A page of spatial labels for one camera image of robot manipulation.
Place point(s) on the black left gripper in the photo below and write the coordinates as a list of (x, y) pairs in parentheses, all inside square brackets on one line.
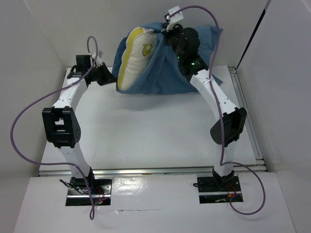
[(110, 77)]

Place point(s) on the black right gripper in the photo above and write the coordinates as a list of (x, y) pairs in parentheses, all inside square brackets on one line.
[(178, 28)]

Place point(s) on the cream pillow with yellow band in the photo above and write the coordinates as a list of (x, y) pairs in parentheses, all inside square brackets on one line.
[(139, 48)]

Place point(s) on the blue fabric pillowcase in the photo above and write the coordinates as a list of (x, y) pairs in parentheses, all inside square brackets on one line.
[(161, 76)]

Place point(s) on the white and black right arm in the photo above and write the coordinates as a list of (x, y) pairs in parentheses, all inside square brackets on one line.
[(229, 118)]

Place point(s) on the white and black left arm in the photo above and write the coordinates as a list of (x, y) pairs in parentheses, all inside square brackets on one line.
[(61, 125)]

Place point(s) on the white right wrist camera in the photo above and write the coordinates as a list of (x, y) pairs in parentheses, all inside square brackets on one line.
[(173, 17)]

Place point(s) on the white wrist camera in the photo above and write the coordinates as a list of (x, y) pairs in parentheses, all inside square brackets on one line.
[(173, 17), (96, 57)]

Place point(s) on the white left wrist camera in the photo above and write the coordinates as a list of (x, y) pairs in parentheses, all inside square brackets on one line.
[(96, 57)]

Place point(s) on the black vertical corner post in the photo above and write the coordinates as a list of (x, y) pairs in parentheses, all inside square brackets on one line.
[(254, 32)]

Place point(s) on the aluminium front rail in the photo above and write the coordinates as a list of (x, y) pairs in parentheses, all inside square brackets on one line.
[(153, 171)]

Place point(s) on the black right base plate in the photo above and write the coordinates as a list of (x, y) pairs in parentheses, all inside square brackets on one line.
[(209, 193)]

